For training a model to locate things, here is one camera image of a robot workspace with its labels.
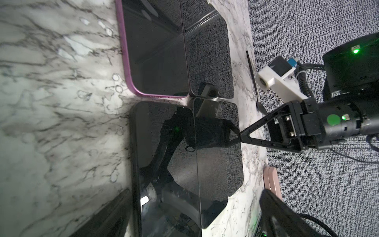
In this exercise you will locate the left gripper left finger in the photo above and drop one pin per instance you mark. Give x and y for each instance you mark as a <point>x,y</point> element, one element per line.
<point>111,221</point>

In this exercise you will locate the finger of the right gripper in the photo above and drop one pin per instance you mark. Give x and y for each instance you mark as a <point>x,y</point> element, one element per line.
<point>272,145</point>
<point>278,125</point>

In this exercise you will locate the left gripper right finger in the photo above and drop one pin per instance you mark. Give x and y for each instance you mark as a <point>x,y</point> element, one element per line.
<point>278,220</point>

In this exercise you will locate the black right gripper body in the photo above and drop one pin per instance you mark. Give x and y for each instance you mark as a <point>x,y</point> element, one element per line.
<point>321,125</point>

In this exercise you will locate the black phone purple stand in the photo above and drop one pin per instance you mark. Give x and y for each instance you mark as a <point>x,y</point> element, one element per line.
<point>207,49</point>

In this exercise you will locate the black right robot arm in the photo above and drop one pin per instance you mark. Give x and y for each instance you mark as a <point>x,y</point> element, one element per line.
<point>352,67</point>

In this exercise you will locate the black stylus on table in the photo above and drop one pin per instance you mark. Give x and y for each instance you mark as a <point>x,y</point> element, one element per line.
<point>259,106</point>

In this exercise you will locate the pink pad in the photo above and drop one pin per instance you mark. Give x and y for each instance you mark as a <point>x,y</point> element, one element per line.
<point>271,181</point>

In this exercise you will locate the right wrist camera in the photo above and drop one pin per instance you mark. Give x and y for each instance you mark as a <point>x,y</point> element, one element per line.
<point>276,77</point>

